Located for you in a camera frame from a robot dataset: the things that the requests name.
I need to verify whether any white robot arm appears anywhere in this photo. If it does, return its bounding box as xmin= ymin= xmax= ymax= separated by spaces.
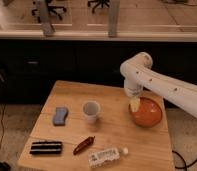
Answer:
xmin=120 ymin=52 xmax=197 ymax=118

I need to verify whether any orange bowl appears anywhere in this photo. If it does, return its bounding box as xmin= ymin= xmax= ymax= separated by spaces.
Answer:
xmin=129 ymin=97 xmax=162 ymax=127

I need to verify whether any white paper cup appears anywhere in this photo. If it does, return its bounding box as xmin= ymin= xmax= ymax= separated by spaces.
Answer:
xmin=82 ymin=101 xmax=100 ymax=124

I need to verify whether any clear plastic bottle with label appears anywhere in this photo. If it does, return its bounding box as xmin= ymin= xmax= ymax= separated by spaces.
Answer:
xmin=88 ymin=147 xmax=129 ymax=168

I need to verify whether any blue sponge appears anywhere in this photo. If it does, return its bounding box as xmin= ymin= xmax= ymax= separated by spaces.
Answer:
xmin=52 ymin=107 xmax=68 ymax=126

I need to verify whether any black office chair right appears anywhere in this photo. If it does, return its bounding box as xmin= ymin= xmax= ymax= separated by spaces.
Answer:
xmin=87 ymin=0 xmax=110 ymax=13

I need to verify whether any black office chair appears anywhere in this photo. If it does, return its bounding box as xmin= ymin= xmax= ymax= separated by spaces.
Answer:
xmin=87 ymin=0 xmax=110 ymax=13
xmin=31 ymin=0 xmax=67 ymax=20

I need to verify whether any black ridged block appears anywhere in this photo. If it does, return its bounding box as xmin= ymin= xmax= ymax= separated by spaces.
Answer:
xmin=30 ymin=141 xmax=63 ymax=155

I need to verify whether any dark cabinet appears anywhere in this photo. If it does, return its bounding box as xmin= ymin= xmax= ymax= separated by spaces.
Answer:
xmin=0 ymin=39 xmax=197 ymax=104

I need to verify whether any black office chair left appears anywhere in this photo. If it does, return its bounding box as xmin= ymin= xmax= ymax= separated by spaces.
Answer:
xmin=31 ymin=0 xmax=67 ymax=20

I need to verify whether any black object bottom left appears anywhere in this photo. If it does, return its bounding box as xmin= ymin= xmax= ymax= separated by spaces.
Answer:
xmin=0 ymin=162 xmax=11 ymax=171

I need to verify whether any black cable on right floor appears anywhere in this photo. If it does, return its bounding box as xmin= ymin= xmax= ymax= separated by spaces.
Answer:
xmin=172 ymin=148 xmax=197 ymax=170

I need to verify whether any right metal post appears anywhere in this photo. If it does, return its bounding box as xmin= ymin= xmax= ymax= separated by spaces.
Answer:
xmin=108 ymin=0 xmax=120 ymax=37

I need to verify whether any metal post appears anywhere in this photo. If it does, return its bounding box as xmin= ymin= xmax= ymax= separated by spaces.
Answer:
xmin=108 ymin=0 xmax=120 ymax=37
xmin=36 ymin=0 xmax=54 ymax=36

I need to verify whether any left metal post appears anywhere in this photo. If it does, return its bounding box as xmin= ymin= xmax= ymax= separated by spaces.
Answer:
xmin=36 ymin=0 xmax=54 ymax=36

